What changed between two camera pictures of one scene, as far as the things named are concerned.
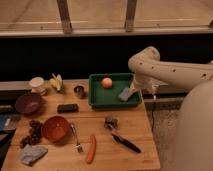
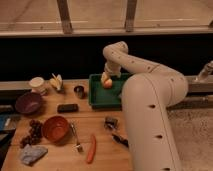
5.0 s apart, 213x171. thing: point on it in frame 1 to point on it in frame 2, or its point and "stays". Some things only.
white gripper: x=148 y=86 to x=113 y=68
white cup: x=36 y=84 stays
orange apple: x=107 y=83 stays
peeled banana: x=56 y=81 stays
